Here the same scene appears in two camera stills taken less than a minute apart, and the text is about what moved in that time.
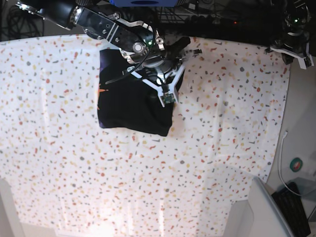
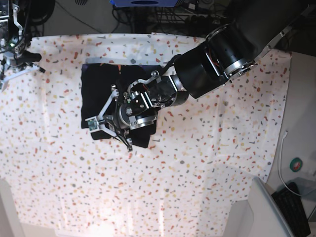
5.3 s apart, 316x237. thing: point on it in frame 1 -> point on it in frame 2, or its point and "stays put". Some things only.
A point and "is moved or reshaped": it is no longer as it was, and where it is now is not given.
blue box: x=145 y=3 stays put
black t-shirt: x=127 y=102 is moved or reshaped
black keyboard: x=291 y=204 stays put
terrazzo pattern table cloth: x=72 y=178 stays put
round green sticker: x=296 y=164 stays put
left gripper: x=165 y=74 -> x=12 y=66
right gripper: x=305 y=58 -> x=108 y=118
